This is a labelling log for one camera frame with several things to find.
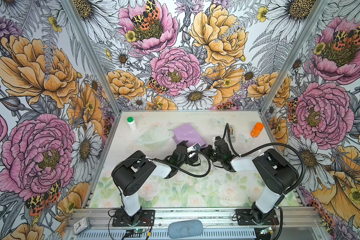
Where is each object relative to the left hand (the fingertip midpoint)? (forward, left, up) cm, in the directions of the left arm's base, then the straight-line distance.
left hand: (189, 149), depth 94 cm
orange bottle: (+13, -45, +3) cm, 47 cm away
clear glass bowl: (+13, +23, -7) cm, 27 cm away
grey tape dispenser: (+13, -30, -2) cm, 33 cm away
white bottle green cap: (+20, +40, +2) cm, 45 cm away
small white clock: (-38, +52, -3) cm, 64 cm away
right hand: (-2, -6, -1) cm, 7 cm away
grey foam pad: (-41, +3, -2) cm, 41 cm away
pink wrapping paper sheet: (+11, +2, +2) cm, 12 cm away
